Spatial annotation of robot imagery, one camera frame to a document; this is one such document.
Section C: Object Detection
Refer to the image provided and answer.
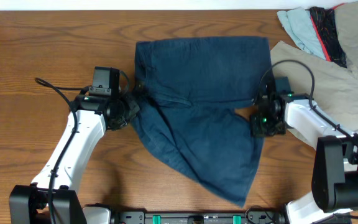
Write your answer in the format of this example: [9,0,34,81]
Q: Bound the dark blue denim shorts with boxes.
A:
[132,36,271,207]

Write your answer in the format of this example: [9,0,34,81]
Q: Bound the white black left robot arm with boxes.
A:
[9,67,139,223]

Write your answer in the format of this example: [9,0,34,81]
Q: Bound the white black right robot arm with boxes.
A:
[250,77,358,223]

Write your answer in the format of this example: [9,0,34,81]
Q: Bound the khaki grey shorts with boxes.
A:
[270,1,358,133]

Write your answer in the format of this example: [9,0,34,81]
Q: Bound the black red patterned garment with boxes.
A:
[308,6,347,68]

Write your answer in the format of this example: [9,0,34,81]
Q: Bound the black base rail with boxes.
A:
[82,202,352,224]

